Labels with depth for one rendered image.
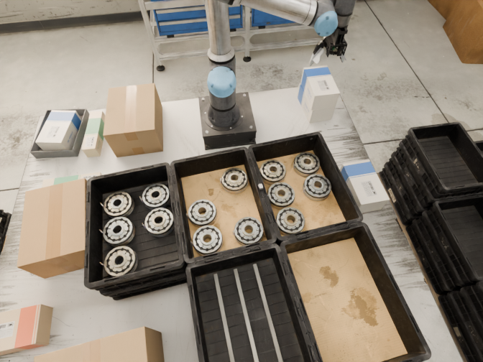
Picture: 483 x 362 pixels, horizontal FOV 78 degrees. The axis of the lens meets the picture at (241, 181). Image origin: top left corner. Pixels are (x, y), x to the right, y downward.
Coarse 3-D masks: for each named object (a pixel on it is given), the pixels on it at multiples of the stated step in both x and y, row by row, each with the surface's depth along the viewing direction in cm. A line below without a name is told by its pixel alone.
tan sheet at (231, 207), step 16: (192, 176) 119; (208, 176) 119; (192, 192) 115; (208, 192) 115; (224, 192) 115; (240, 192) 115; (224, 208) 112; (240, 208) 111; (256, 208) 111; (192, 224) 108; (224, 224) 108; (192, 240) 105; (208, 240) 105; (224, 240) 105
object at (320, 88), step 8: (304, 72) 145; (312, 72) 144; (320, 72) 144; (328, 72) 144; (304, 80) 147; (312, 80) 141; (320, 80) 141; (328, 80) 141; (304, 88) 148; (312, 88) 138; (320, 88) 138; (328, 88) 138; (336, 88) 138; (312, 96) 139; (320, 96) 136; (328, 96) 137; (336, 96) 138; (312, 104) 140; (320, 104) 140; (328, 104) 141
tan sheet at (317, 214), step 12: (288, 156) 124; (288, 168) 121; (288, 180) 118; (300, 180) 118; (300, 192) 115; (300, 204) 112; (312, 204) 112; (324, 204) 112; (336, 204) 112; (276, 216) 110; (312, 216) 109; (324, 216) 109; (336, 216) 109; (312, 228) 107
